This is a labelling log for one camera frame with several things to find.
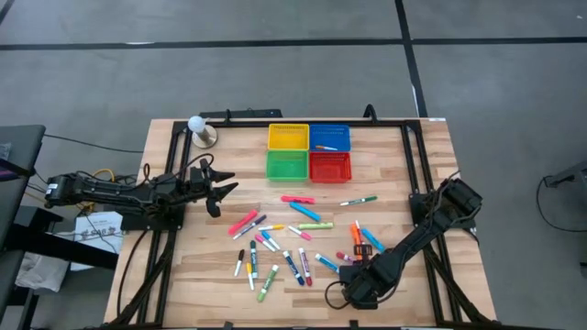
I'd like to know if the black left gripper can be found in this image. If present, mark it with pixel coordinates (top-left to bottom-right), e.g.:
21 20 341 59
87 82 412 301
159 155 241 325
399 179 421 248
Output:
200 158 240 220

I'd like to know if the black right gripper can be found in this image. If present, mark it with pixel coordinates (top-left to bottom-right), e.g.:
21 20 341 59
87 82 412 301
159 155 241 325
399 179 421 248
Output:
339 244 384 288

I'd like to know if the thin green-capped white marker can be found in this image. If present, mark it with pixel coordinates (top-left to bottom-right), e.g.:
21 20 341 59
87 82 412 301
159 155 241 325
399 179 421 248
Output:
338 195 380 207

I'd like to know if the thin blue marker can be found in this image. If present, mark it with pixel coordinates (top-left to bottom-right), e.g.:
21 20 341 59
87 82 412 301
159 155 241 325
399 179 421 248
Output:
260 230 282 252

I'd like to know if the blue highlighter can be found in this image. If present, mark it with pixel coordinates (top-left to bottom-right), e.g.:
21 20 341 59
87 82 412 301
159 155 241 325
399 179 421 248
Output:
360 227 388 255
289 202 323 224

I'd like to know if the orange highlighter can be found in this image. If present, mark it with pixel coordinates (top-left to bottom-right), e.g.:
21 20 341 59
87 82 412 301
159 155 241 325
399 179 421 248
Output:
349 223 364 249

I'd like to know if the teal Expo marker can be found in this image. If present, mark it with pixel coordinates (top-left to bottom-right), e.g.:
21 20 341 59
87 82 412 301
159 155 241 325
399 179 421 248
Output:
314 252 342 275

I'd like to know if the white bulb lamp brass base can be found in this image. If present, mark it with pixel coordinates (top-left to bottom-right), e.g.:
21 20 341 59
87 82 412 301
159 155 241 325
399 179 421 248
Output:
186 115 219 150

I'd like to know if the thin purple marker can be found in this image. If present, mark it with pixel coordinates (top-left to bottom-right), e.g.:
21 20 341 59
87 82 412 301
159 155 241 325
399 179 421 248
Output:
232 214 268 242

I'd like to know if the green plastic basket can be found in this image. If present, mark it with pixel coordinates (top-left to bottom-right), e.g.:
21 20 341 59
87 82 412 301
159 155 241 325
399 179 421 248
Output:
265 149 310 183

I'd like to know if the black bar device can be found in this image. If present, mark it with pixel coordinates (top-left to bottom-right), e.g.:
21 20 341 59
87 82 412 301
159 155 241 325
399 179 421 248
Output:
199 108 284 120

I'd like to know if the yellow plastic basket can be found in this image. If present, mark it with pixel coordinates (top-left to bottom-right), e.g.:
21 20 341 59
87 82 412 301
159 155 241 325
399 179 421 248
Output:
267 123 311 152

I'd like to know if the dark green Expo marker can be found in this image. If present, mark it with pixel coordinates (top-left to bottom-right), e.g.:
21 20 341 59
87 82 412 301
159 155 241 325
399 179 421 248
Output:
249 239 260 281

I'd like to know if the red plastic basket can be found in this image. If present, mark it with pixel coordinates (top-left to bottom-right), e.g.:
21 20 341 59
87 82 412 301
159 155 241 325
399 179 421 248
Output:
308 151 354 185

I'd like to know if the light green Expo marker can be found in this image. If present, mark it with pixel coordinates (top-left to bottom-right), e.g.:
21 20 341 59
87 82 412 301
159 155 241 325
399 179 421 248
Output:
256 264 281 303

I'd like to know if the blue plastic basket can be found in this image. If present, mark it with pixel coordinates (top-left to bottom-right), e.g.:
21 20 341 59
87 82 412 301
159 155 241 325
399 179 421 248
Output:
309 124 352 153

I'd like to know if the white paper sheet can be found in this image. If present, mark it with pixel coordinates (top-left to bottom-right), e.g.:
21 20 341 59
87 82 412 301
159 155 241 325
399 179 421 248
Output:
71 211 126 273

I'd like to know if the white plastic bag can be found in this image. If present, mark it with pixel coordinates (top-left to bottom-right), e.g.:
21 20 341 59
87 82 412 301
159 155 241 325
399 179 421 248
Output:
15 250 71 294

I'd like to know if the black side table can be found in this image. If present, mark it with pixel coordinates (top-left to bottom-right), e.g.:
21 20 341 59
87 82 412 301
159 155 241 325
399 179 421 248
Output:
0 124 120 330

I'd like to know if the grey stand leg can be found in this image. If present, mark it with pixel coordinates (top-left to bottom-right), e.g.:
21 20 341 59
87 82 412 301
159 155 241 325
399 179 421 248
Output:
544 159 587 190

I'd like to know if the black left wrist camera cable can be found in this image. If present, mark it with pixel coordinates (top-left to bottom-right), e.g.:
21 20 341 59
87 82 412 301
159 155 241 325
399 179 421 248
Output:
176 152 216 180

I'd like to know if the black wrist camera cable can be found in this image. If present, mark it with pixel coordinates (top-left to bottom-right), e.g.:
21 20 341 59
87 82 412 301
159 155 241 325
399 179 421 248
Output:
324 280 352 312
176 152 216 180

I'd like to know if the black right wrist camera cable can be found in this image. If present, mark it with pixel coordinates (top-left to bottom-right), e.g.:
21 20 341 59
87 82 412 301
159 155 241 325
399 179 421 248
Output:
324 280 352 312

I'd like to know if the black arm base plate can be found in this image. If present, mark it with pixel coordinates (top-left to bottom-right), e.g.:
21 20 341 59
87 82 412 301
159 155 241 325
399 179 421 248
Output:
119 201 186 233
409 192 478 231

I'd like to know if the thick black cable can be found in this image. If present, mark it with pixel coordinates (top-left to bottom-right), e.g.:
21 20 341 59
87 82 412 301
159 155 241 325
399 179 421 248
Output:
116 228 153 323

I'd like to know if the black floor cable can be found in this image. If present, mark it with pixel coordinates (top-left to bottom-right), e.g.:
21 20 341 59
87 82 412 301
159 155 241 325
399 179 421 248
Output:
536 175 587 234
43 133 146 155

